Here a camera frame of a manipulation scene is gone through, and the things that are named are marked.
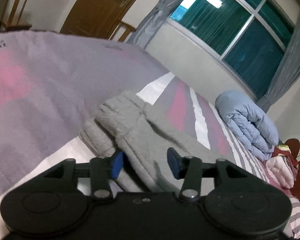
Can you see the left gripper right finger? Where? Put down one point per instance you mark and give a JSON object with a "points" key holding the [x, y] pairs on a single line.
{"points": [[190, 170]]}

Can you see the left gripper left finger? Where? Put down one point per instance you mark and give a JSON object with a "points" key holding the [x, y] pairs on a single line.
{"points": [[101, 171]]}

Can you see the grey fleece pants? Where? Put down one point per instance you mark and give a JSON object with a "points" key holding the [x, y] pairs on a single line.
{"points": [[127, 123]]}

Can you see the light blue folded duvet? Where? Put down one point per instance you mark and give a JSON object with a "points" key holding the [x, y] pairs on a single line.
{"points": [[248, 122]]}

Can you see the pink white folded quilt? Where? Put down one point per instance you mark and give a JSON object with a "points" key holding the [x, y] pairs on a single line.
{"points": [[281, 170]]}

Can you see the red folded blanket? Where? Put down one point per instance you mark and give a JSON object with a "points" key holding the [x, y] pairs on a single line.
{"points": [[283, 150]]}

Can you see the pink grey striped bed sheet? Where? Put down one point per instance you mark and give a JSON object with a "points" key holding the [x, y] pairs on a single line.
{"points": [[51, 85]]}

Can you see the wooden chair by door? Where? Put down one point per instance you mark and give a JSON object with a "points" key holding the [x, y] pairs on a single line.
{"points": [[127, 31]]}

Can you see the grey curtain near headboard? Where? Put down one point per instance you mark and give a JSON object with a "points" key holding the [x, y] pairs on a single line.
{"points": [[287, 73]]}

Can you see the brown wooden door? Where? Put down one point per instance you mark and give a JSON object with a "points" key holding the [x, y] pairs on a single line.
{"points": [[95, 18]]}

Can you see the grey curtain near door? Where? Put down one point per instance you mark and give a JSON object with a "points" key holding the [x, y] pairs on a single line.
{"points": [[151, 24]]}

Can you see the wooden chair far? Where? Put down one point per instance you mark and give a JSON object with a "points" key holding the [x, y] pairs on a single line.
{"points": [[12, 16]]}

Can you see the window with white frame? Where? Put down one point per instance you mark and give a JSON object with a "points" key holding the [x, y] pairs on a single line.
{"points": [[249, 37]]}

